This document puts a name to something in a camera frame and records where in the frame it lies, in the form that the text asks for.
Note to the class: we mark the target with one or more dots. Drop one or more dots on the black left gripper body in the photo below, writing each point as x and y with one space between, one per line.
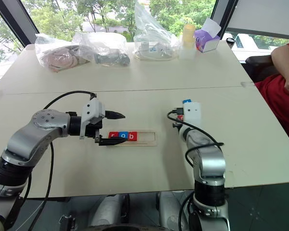
93 131

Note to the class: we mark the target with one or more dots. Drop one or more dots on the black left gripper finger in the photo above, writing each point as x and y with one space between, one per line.
110 142
114 115

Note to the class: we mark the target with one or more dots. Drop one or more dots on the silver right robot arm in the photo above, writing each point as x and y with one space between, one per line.
209 163

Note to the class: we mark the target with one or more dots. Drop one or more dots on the person's bare forearm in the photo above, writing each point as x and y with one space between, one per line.
285 61

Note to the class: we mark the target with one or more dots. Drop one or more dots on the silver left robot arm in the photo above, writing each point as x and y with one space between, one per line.
38 130

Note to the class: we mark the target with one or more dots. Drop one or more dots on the red letter block r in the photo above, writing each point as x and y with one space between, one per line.
112 134

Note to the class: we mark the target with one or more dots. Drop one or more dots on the blue letter block o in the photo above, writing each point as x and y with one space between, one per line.
123 135

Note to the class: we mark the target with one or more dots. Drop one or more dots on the red letter block b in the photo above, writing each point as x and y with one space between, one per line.
132 136

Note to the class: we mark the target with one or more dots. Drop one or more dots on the long wooden letter tray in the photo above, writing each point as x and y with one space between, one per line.
147 137

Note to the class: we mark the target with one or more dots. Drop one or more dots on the silver robot leg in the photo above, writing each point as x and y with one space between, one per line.
169 207
108 209

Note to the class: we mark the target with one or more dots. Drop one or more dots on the plastic bag with grey items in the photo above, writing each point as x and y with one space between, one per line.
110 56

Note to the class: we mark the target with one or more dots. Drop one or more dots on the plastic bag with pink items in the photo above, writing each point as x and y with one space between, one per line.
60 56

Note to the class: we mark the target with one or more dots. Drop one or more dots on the plastic bag with white items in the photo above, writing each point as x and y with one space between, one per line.
154 45

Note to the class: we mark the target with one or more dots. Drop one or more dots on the yellow plastic bottle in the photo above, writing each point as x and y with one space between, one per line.
188 36

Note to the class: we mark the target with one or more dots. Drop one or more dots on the purple tissue box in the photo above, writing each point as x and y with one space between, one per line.
206 41

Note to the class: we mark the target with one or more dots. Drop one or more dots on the clear plastic table clip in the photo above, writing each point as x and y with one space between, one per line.
247 84

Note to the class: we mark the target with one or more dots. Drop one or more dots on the black round cap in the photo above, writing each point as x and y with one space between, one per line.
230 41

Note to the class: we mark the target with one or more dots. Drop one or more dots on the black chair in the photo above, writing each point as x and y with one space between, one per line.
260 66

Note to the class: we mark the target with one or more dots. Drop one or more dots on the person in red dress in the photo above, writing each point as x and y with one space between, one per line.
274 101

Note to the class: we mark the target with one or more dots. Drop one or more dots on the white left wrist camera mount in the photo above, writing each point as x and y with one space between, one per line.
92 108

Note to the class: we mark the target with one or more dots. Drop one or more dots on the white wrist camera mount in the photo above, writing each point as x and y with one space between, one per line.
92 108
192 114

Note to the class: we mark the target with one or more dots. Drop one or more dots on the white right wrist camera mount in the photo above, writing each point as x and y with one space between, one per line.
192 114

